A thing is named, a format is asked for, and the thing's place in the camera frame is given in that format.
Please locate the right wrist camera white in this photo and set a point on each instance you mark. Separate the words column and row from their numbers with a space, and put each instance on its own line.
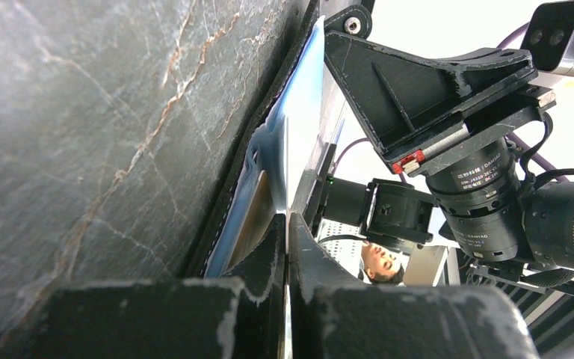
column 550, row 38

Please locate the gold patterned credit card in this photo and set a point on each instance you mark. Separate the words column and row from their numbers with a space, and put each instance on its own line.
column 255, row 218

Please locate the black card holder wallet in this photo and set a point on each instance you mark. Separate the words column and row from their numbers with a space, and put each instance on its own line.
column 273, row 150

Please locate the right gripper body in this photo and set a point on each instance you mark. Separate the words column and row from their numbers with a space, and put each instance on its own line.
column 424, row 115

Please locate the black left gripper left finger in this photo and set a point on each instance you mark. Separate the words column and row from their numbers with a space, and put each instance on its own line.
column 239, row 315

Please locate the person head in background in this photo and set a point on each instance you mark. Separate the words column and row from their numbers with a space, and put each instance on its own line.
column 380, row 265

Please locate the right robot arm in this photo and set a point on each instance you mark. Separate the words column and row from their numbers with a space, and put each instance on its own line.
column 514, row 222

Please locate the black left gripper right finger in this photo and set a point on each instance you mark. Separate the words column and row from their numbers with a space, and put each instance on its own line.
column 335, row 315

